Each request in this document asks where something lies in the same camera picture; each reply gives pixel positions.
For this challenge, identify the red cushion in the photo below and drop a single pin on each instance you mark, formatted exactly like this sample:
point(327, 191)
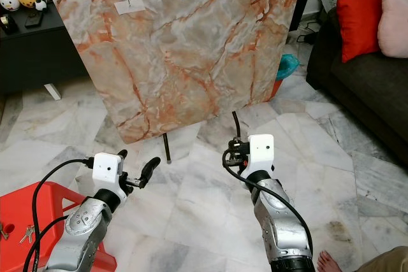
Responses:
point(359, 27)

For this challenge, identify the dark brown sofa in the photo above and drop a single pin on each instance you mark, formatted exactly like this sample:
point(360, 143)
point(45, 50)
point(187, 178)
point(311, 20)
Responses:
point(370, 93)

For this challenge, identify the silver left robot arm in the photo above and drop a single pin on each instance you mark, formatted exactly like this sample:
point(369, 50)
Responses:
point(80, 234)

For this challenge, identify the black metal table leg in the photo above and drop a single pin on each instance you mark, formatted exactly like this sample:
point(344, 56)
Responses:
point(237, 125)
point(167, 148)

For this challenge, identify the person khaki trouser leg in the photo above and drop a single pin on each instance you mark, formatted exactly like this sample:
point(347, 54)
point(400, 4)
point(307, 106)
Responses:
point(386, 260)

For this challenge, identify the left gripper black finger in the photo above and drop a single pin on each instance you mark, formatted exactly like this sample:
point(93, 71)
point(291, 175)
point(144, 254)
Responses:
point(149, 171)
point(120, 153)

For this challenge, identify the small panda figure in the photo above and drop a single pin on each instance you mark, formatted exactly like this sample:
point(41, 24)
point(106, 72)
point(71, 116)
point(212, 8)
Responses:
point(40, 3)

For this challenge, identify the pink cushion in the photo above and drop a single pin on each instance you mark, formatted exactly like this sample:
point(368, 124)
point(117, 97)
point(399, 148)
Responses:
point(394, 23)

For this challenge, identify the marble pattern table top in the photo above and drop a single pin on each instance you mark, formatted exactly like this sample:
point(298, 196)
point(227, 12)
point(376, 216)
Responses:
point(191, 55)

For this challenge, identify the long black sideboard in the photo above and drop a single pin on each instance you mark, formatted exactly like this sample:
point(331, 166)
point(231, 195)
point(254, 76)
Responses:
point(38, 62)

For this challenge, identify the red plastic stool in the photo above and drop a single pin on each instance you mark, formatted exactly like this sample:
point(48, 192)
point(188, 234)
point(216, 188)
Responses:
point(25, 202)

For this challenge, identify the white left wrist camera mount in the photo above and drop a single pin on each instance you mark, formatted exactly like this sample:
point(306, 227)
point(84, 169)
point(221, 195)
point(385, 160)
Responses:
point(107, 169)

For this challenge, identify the flat black case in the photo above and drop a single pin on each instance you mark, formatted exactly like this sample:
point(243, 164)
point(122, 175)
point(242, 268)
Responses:
point(36, 20)

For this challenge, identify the black tape dispenser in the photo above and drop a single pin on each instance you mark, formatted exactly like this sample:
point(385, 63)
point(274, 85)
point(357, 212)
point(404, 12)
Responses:
point(8, 23)

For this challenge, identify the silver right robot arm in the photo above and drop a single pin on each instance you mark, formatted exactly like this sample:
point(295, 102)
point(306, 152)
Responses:
point(277, 218)

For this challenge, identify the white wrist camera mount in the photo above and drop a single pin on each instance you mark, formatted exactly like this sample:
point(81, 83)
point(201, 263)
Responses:
point(261, 152)
point(107, 169)

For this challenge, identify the person bare foot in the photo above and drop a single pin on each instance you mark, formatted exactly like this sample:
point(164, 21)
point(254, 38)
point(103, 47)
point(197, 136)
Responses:
point(335, 262)

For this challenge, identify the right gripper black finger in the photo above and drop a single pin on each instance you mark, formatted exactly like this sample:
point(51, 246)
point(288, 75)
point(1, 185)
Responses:
point(243, 144)
point(234, 143)

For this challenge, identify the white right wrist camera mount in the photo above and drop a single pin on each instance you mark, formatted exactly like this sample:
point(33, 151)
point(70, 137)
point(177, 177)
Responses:
point(261, 152)

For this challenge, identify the silver key bunch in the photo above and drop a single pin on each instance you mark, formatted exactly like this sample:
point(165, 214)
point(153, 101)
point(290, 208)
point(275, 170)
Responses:
point(28, 234)

